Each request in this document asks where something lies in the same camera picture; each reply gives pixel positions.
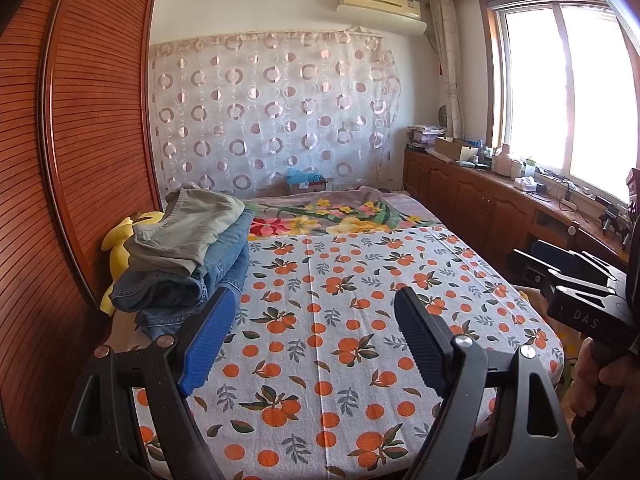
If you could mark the small cardboard box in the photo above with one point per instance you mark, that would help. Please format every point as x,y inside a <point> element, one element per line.
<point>310,187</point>

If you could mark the white tissue box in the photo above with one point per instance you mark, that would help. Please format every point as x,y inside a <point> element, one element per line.
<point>525,184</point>

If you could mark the low wooden cabinet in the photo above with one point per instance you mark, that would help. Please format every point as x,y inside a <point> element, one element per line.
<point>480,205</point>

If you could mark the sheer circle-patterned curtain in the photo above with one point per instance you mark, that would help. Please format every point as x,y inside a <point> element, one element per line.
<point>275,120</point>

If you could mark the person's dark clothing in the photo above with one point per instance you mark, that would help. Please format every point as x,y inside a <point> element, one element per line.
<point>600,440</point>

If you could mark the stack of papers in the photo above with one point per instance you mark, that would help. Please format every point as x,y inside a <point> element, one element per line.
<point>425,136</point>

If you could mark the white power strip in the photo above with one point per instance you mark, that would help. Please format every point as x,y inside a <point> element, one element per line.
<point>567,200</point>

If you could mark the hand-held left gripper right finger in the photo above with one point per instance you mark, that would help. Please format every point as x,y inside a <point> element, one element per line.
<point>422,345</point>

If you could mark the folded blue jeans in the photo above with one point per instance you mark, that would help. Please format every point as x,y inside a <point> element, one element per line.
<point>165,325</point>
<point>160,290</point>

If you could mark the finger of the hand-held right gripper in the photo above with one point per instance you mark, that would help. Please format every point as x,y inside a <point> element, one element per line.
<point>550,251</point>
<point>530,270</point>

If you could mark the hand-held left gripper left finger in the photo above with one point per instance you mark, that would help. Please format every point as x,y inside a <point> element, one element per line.
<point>207,340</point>

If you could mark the khaki pants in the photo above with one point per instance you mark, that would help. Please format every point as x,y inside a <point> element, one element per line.
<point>185,230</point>

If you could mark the person's right hand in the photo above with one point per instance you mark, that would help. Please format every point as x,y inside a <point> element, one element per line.
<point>620,382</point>

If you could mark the white window drape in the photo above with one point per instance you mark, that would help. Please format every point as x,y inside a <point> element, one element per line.
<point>445,60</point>

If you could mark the blue plastic bag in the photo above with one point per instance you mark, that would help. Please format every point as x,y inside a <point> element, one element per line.
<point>300,176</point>

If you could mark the pink floral blanket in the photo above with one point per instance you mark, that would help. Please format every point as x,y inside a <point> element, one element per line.
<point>320,215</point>

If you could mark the orange fruit print bed sheet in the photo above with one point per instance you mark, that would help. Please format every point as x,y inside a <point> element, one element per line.
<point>325,360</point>

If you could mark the small round fan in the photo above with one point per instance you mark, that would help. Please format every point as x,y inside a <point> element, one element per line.
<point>442,116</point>

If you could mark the wood-framed window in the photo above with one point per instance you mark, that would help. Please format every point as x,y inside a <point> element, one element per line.
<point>540,85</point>

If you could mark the black power adapter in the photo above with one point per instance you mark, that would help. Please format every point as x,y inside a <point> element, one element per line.
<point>541,188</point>

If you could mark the dark horse figurine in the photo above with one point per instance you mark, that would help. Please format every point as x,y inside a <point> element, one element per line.
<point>611,220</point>

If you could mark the green-capped bottle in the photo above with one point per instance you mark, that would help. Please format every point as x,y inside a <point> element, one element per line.
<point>528,167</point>

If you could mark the yellow plush toy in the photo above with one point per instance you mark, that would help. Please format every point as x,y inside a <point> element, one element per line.
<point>117,240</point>

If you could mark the open flat cardboard box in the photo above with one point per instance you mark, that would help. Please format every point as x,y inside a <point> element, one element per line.
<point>455,150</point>

